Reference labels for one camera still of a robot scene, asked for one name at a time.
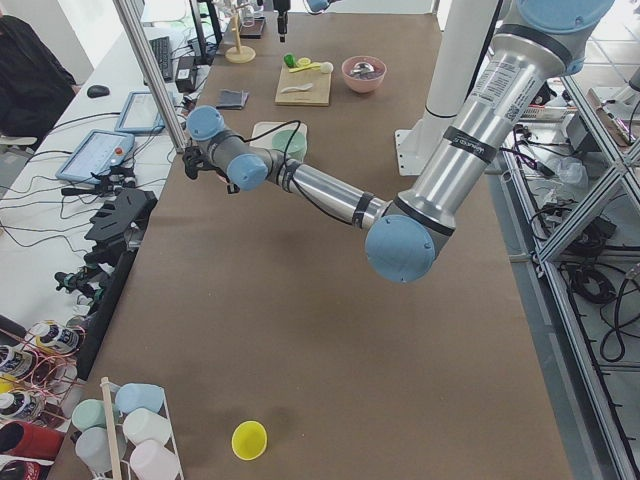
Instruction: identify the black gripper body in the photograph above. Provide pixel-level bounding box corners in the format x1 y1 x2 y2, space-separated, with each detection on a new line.
182 146 226 181

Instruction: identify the yellow plastic cup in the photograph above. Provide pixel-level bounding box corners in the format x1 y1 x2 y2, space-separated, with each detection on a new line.
231 420 268 461

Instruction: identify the pink bowl with ice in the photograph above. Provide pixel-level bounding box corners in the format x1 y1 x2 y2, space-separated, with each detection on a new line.
341 55 387 93

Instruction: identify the cream rabbit tray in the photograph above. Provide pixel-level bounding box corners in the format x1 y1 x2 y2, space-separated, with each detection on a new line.
249 121 297 149

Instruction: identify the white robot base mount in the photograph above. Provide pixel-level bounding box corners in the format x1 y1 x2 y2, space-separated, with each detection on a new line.
395 0 471 176

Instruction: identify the green bowl stack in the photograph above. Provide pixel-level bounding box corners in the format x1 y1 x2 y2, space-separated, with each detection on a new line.
271 129 307 161

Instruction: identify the green lime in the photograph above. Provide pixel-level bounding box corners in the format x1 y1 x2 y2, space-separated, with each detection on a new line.
283 53 296 68

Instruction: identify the metal ice scoop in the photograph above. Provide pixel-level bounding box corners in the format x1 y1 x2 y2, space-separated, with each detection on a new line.
349 62 376 78

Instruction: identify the wooden mug tree stand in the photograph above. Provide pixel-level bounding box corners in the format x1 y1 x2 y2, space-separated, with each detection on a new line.
214 1 256 64

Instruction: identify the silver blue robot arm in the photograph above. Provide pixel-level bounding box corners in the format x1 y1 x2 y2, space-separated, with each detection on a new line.
183 1 611 283

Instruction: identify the white ceramic spoon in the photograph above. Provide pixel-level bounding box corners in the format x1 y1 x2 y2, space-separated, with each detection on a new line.
279 82 314 94

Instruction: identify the blue tablet pendant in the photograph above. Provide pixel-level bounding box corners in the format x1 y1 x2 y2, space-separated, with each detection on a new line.
55 129 135 184

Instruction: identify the pastel cups rack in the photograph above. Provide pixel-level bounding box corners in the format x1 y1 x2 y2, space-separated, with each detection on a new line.
72 377 185 479

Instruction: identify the black keyboard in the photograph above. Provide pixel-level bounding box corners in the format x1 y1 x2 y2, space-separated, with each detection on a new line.
149 36 173 82

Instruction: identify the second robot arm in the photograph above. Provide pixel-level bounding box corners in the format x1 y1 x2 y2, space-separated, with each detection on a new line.
272 0 338 43

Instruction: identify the grey folded cloth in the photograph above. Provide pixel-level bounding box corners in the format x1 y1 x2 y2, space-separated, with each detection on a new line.
216 89 249 110

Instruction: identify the aluminium frame post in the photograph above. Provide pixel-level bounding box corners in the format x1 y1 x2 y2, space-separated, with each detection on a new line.
113 0 186 154

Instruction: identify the bamboo cutting board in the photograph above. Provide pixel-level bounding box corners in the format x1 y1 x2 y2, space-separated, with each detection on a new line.
275 66 332 107

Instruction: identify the seated person in black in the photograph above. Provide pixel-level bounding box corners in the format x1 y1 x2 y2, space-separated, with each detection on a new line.
1 14 79 144

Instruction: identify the white garlic bulb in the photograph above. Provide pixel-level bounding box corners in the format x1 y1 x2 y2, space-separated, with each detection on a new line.
320 62 334 74

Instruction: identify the black computer mouse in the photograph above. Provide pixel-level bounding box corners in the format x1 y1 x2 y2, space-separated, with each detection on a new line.
86 84 110 99

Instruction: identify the black tool holder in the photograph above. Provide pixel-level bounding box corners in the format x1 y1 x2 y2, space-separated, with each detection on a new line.
54 188 158 380

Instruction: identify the yellow plastic knife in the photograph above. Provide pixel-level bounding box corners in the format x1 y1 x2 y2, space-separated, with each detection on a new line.
288 62 323 73

